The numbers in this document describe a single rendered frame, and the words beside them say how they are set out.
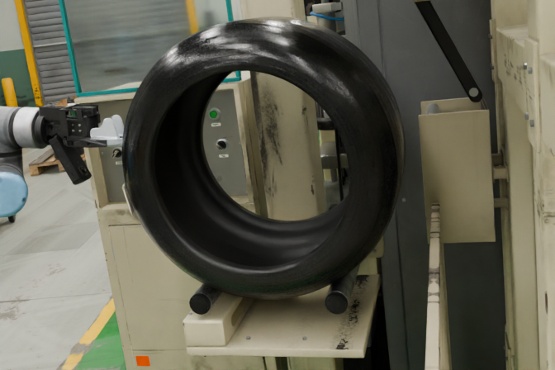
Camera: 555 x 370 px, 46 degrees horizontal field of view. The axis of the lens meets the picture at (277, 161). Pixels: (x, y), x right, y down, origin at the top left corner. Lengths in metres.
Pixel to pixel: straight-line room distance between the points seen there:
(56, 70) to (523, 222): 10.03
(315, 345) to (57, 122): 0.72
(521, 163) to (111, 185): 1.32
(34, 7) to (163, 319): 9.26
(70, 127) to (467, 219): 0.89
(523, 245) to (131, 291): 1.29
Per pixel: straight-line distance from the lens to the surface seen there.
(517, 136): 1.48
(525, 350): 1.67
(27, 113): 1.49
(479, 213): 1.51
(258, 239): 1.54
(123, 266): 2.25
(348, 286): 1.31
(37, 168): 7.86
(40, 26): 11.18
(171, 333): 2.28
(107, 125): 1.41
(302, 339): 1.37
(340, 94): 1.15
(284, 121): 1.57
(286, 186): 1.60
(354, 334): 1.37
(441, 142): 1.46
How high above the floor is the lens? 1.45
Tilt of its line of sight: 13 degrees down
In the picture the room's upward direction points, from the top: 7 degrees counter-clockwise
